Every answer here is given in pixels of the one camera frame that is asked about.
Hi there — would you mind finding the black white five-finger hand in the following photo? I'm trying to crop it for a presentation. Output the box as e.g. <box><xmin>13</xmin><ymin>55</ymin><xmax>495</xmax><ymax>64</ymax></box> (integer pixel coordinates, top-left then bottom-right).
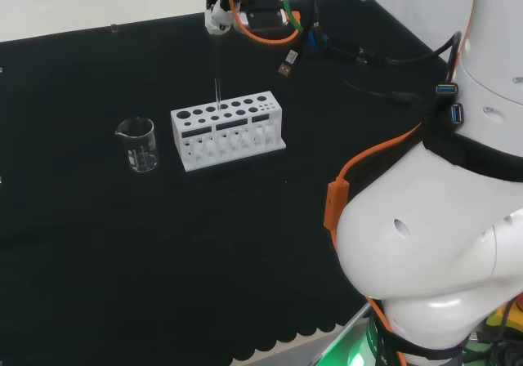
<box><xmin>203</xmin><ymin>0</ymin><xmax>237</xmax><ymax>37</ymax></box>

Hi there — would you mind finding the clear glass rod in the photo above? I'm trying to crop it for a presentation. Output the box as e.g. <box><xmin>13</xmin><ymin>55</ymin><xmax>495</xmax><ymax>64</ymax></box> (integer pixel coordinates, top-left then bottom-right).
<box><xmin>212</xmin><ymin>30</ymin><xmax>224</xmax><ymax>113</ymax></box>

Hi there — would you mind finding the black usb cable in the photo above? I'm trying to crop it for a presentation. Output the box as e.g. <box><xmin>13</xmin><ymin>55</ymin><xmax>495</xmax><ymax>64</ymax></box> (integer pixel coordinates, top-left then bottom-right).
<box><xmin>277</xmin><ymin>0</ymin><xmax>324</xmax><ymax>79</ymax></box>

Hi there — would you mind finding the clear glass beaker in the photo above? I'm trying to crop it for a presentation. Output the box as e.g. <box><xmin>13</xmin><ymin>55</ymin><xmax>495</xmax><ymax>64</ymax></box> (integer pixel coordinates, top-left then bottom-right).
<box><xmin>114</xmin><ymin>117</ymin><xmax>160</xmax><ymax>174</ymax></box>

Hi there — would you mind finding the black cloth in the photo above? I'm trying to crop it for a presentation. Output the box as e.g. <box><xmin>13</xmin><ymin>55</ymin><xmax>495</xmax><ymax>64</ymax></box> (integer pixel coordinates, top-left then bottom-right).
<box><xmin>0</xmin><ymin>0</ymin><xmax>458</xmax><ymax>366</ymax></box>

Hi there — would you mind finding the thick black cable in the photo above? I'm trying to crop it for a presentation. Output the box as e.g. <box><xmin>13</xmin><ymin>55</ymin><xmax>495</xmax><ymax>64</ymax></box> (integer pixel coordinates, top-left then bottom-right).
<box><xmin>312</xmin><ymin>29</ymin><xmax>463</xmax><ymax>105</ymax></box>

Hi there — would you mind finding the white test tube rack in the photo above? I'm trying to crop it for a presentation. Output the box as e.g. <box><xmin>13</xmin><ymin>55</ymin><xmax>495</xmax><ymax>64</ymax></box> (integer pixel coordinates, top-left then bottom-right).
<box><xmin>170</xmin><ymin>90</ymin><xmax>288</xmax><ymax>173</ymax></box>

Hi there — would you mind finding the orange cable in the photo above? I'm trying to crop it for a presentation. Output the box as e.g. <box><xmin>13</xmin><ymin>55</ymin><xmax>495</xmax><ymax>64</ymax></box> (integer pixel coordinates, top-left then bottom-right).
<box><xmin>223</xmin><ymin>0</ymin><xmax>480</xmax><ymax>366</ymax></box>

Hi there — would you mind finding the yellow stop button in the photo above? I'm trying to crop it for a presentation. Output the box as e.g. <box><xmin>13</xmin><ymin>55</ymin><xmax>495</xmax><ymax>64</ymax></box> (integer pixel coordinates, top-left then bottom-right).
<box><xmin>485</xmin><ymin>294</ymin><xmax>523</xmax><ymax>342</ymax></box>

